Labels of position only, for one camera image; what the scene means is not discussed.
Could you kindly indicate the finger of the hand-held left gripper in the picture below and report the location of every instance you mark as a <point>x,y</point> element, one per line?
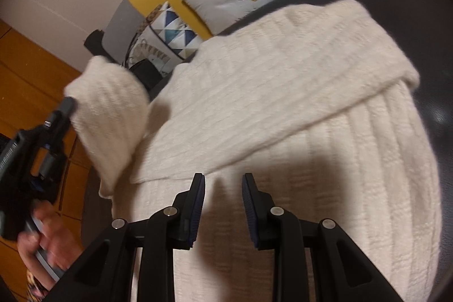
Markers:
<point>60,118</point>

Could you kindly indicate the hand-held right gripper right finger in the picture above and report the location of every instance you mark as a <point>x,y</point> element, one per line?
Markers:
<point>249,210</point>

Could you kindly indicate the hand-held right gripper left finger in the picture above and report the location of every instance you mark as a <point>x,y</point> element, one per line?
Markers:
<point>196,210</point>

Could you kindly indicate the white knitted sweater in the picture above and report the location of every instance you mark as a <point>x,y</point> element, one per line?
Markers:
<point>283,75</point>

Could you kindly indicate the person's left hand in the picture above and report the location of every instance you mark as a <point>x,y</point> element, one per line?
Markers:
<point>56,245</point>

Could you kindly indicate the orange wooden wardrobe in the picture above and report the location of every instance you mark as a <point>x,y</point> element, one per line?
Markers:
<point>28,82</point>

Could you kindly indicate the person's pink patterned clothing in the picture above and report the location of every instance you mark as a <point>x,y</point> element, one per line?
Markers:
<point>33,288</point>

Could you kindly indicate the striped animal print pillow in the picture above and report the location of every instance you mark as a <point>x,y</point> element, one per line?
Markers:
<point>152,50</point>

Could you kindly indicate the triangle pattern pillow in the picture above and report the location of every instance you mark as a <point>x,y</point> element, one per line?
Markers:
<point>173,29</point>

